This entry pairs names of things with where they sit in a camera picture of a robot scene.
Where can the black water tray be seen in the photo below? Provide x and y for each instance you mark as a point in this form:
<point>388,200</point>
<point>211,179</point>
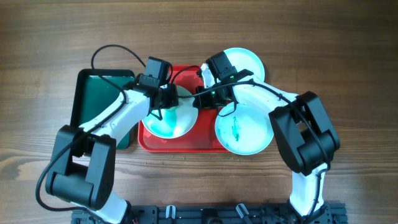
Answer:
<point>93,95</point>

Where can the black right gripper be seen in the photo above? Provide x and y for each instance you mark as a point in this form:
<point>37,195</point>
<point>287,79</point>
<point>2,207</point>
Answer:
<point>202,102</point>

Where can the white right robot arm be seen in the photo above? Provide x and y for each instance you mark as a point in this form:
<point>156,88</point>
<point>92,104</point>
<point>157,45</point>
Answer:
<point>305,136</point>

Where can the red plastic tray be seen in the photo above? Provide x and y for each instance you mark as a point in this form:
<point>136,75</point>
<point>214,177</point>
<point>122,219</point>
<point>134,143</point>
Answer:
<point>201,138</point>

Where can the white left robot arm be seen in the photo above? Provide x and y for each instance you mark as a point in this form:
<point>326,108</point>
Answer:
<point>81,169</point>

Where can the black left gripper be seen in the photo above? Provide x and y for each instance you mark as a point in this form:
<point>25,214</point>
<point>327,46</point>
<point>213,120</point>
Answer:
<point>173,101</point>

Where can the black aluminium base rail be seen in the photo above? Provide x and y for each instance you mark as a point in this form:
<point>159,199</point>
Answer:
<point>267,213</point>

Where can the large white plate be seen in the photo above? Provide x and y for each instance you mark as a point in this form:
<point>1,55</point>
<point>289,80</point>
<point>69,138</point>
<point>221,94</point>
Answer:
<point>173,122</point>

